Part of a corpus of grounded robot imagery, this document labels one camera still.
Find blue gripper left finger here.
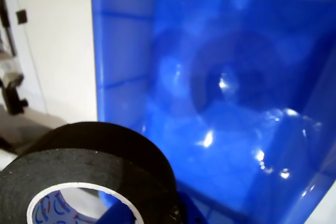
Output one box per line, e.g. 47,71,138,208
98,199,135,224

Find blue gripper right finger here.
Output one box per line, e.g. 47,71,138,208
178,193,208,224

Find black clamp with knobs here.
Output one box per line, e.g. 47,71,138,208
0,73,28,116

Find black tape roll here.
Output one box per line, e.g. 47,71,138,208
0,121,182,224

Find small black square fitting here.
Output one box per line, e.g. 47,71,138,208
15,9,28,23

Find blue plastic bin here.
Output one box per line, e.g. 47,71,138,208
90,0,336,224

